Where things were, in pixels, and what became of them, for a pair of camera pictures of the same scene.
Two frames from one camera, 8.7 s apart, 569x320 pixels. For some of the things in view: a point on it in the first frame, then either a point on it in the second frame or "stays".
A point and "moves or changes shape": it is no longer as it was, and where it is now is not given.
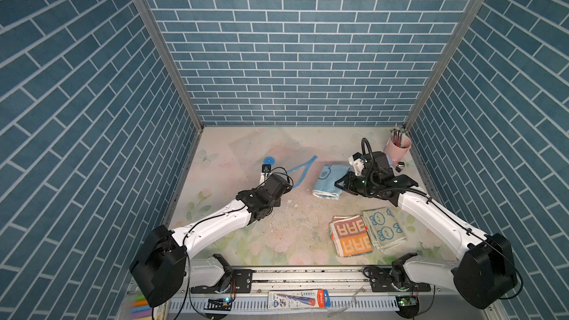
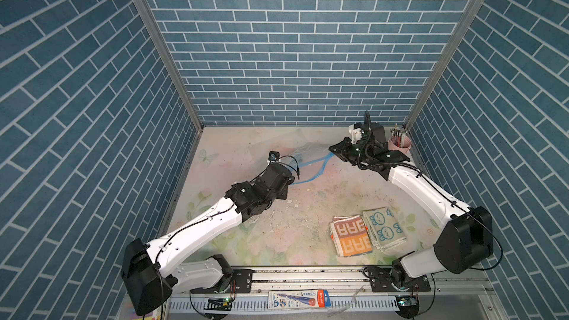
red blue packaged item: x=298 y=299 stays
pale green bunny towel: x=384 y=227 stays
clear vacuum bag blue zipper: x=287 y=157 moves or changes shape
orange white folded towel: x=350 y=235 stays
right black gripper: x=347 y=179 -> x=341 y=153
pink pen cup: x=398 y=144 stays
